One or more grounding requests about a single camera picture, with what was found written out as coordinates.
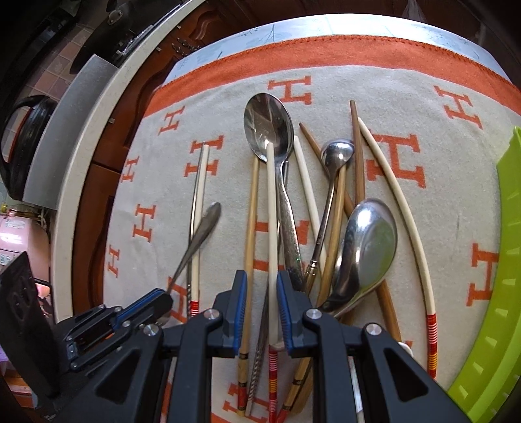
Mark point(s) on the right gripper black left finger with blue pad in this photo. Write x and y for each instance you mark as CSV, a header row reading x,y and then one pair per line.
x,y
214,333

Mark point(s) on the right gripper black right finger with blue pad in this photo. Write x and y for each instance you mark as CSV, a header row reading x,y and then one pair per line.
x,y
311,334

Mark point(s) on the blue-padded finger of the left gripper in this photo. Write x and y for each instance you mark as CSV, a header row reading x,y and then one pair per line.
x,y
155,304

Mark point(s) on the light bamboo chopstick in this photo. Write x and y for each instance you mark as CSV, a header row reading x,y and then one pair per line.
x,y
243,357

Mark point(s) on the tan bamboo chopstick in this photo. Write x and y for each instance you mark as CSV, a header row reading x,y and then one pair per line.
x,y
324,292

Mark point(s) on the brown bamboo chopstick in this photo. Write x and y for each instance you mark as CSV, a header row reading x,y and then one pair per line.
x,y
382,291

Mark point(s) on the steel soup spoon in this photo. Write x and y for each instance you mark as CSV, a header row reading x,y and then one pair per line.
x,y
367,252

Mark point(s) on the long white curved chopstick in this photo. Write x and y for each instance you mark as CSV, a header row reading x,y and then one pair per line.
x,y
417,248

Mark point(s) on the small steel spoon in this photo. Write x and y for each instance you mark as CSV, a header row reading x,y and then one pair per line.
x,y
334,156

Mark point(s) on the large steel spoon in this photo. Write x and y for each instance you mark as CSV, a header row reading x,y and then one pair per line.
x,y
266,121

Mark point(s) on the dark brown chopstick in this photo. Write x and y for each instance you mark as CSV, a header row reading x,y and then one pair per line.
x,y
360,190

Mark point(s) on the pink kitchen appliance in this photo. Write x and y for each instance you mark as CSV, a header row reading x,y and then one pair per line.
x,y
22,234

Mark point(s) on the white kitchen countertop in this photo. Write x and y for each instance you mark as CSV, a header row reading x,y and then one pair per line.
x,y
62,236

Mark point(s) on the green plastic utensil tray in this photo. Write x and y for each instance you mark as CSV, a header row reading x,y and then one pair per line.
x,y
492,369

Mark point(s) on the steel backsplash panel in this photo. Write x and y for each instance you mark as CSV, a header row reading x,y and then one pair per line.
x,y
59,139

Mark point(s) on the black red rice cooker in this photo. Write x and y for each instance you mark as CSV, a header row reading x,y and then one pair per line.
x,y
14,172

